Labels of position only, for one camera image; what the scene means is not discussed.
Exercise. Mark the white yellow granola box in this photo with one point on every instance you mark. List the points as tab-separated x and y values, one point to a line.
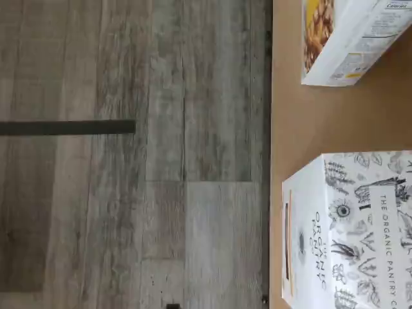
341	42

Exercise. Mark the white box yellow strip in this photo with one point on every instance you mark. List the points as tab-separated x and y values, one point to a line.
354	241

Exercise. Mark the black metal stand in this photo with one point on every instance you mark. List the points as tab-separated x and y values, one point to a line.
64	127

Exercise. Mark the wooden shelf board with boxes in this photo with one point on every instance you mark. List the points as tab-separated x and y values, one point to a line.
305	122

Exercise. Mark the black metal shelf frame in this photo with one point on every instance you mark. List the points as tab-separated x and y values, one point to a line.
267	96

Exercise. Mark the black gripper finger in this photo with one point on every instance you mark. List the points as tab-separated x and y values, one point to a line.
172	306

